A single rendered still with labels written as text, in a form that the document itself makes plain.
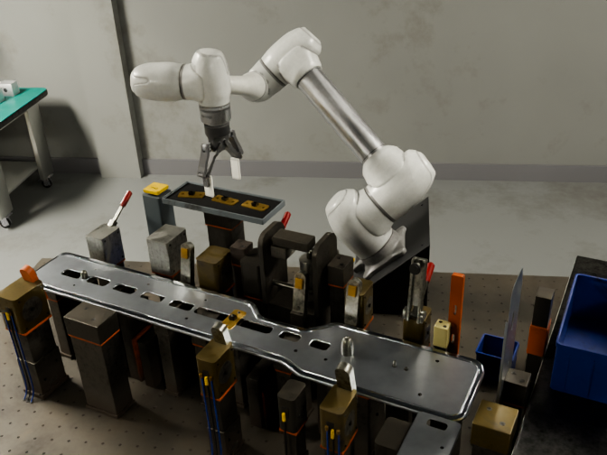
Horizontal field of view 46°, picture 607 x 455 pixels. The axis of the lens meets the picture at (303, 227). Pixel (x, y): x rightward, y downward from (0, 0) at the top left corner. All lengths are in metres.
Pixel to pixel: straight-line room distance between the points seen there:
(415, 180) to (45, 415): 1.33
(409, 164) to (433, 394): 0.88
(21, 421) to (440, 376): 1.21
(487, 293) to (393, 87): 2.46
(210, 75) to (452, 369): 1.01
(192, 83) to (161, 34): 2.93
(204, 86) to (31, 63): 3.45
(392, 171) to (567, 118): 2.76
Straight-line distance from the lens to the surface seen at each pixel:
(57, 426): 2.21
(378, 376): 1.75
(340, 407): 1.60
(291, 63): 2.51
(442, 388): 1.73
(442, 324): 1.81
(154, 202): 2.35
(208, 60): 2.01
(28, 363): 2.26
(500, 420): 1.59
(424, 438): 1.61
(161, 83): 2.06
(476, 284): 2.63
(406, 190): 2.33
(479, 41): 4.73
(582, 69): 4.88
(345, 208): 2.34
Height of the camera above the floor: 2.15
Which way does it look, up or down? 29 degrees down
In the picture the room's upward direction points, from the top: 3 degrees counter-clockwise
